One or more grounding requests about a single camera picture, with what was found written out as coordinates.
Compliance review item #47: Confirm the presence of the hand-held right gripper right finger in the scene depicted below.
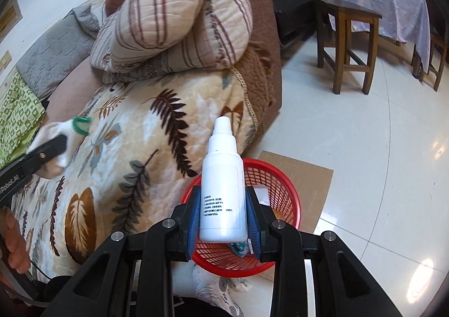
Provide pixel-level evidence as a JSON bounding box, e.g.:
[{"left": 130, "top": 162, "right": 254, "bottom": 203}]
[{"left": 245, "top": 187, "right": 400, "bottom": 317}]

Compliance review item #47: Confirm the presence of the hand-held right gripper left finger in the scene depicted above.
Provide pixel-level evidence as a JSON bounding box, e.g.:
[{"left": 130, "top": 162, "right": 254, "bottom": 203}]
[{"left": 47, "top": 185, "right": 204, "bottom": 317}]

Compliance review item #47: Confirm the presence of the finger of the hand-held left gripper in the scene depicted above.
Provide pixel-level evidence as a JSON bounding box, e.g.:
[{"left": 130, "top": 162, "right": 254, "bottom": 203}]
[{"left": 25, "top": 134, "right": 68, "bottom": 177}]

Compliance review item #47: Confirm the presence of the pale blue wrapper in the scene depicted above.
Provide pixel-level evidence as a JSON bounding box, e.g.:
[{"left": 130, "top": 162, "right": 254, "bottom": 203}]
[{"left": 228, "top": 241, "right": 252, "bottom": 255}]

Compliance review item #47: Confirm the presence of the white sock green cuff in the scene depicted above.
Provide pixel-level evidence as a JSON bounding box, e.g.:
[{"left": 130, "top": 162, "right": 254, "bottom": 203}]
[{"left": 26, "top": 120, "right": 77, "bottom": 179}]

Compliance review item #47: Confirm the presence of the red mesh basket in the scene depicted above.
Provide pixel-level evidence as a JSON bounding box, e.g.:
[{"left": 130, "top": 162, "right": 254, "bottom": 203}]
[{"left": 180, "top": 158, "right": 303, "bottom": 277}]

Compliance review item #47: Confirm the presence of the white plastic bottle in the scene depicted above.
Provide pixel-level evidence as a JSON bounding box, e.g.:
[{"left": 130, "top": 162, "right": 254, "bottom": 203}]
[{"left": 199, "top": 116, "right": 248, "bottom": 243}]

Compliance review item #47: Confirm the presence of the person's left hand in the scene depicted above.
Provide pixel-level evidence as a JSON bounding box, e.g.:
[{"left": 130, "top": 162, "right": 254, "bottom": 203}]
[{"left": 0, "top": 207, "right": 31, "bottom": 273}]

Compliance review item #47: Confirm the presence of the green patterned cloth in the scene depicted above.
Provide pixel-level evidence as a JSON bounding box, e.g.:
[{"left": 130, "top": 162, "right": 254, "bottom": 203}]
[{"left": 0, "top": 69, "right": 48, "bottom": 169}]

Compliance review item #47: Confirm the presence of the white sneaker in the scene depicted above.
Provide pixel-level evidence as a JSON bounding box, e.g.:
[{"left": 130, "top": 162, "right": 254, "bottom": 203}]
[{"left": 192, "top": 264, "right": 252, "bottom": 317}]

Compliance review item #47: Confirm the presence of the cardboard sheet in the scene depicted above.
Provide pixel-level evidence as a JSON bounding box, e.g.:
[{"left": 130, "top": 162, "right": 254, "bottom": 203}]
[{"left": 258, "top": 150, "right": 334, "bottom": 282}]

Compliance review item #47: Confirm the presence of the leaf print blanket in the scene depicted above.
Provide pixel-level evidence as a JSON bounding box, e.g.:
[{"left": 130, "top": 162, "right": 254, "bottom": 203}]
[{"left": 12, "top": 68, "right": 260, "bottom": 284}]

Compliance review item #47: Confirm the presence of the grey quilted cloth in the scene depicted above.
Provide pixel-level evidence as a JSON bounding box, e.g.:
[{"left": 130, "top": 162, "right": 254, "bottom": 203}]
[{"left": 16, "top": 4, "right": 103, "bottom": 100}]

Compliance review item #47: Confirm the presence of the striped quilted duvet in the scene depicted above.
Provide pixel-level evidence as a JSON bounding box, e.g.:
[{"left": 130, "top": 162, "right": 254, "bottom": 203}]
[{"left": 89, "top": 0, "right": 254, "bottom": 84}]

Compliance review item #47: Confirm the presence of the brown sofa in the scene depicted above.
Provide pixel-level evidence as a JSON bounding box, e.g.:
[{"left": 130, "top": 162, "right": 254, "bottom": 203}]
[{"left": 45, "top": 0, "right": 283, "bottom": 150}]

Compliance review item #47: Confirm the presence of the black low cabinet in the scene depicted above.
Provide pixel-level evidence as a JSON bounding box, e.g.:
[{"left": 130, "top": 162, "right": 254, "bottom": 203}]
[{"left": 272, "top": 0, "right": 324, "bottom": 50}]

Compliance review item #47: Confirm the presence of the tall wooden stool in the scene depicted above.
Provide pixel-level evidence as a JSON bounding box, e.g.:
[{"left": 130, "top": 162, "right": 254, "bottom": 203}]
[{"left": 311, "top": 0, "right": 383, "bottom": 96}]

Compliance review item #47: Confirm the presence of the small wooden stool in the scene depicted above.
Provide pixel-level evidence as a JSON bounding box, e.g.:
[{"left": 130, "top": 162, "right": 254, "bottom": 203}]
[{"left": 411, "top": 33, "right": 449, "bottom": 92}]

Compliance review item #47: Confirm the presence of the green ring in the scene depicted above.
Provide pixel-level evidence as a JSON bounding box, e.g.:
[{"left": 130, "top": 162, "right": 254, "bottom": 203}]
[{"left": 72, "top": 116, "right": 92, "bottom": 136}]

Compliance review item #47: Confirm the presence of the black cable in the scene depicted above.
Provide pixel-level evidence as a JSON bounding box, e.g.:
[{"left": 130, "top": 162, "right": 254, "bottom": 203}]
[{"left": 21, "top": 258, "right": 54, "bottom": 308}]

